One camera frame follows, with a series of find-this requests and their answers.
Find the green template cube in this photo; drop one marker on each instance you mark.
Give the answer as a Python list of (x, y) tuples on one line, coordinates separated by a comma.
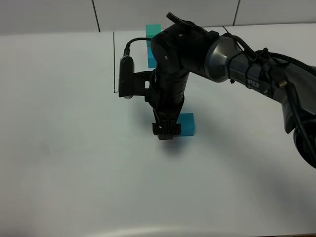
[(152, 30)]

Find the blue template cube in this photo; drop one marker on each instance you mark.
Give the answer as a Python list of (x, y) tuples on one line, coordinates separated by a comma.
[(151, 60)]

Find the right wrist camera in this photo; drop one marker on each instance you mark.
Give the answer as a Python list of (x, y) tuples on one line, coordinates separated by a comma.
[(133, 84)]

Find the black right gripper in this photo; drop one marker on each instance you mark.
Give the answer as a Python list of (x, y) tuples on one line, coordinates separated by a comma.
[(167, 99)]

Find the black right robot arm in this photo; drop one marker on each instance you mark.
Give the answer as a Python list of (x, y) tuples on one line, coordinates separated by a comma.
[(185, 48)]

